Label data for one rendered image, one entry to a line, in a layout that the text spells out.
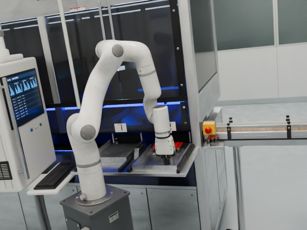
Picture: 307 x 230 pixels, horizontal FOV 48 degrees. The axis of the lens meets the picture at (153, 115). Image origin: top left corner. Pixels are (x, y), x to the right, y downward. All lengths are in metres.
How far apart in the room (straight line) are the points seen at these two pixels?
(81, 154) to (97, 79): 0.36
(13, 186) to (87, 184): 0.64
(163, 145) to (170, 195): 0.64
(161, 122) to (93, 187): 0.47
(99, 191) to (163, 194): 0.78
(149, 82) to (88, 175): 0.54
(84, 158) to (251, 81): 5.36
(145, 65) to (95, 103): 0.31
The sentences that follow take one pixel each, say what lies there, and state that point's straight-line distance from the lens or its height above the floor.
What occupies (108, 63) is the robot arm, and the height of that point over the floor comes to 1.51.
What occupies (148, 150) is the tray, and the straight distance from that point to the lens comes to 2.20.
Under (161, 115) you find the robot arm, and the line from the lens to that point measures 1.78.
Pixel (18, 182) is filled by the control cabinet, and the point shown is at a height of 0.86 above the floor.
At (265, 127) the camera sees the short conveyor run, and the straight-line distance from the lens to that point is 2.28.
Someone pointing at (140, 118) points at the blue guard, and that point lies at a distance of 2.27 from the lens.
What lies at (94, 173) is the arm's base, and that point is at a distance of 1.70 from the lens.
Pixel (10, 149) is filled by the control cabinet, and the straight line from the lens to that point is 2.15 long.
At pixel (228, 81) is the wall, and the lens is 6.78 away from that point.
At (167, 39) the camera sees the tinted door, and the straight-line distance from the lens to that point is 2.13.
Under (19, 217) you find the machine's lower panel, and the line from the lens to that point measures 3.17.
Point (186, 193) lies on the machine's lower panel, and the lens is 2.38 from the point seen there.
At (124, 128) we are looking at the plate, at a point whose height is 1.01.
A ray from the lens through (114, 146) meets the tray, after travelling 2.43.
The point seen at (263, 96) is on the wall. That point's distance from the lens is 6.80.
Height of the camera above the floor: 1.65
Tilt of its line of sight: 14 degrees down
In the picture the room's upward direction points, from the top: 7 degrees counter-clockwise
